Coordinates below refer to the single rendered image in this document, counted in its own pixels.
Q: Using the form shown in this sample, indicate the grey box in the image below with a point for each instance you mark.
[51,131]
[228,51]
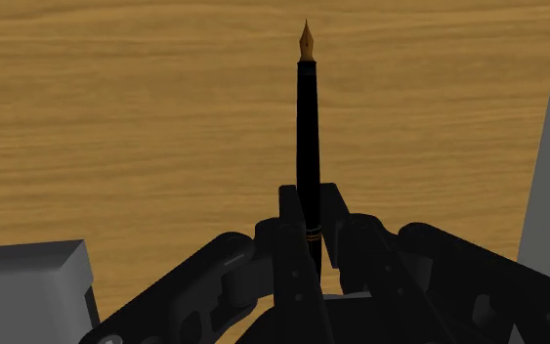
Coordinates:
[27,295]

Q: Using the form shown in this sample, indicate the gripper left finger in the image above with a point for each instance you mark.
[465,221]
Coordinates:
[236,286]

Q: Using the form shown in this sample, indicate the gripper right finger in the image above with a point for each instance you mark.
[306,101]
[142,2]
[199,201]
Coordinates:
[446,276]

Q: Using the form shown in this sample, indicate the black fountain pen gold nib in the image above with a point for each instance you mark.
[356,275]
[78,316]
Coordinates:
[308,143]

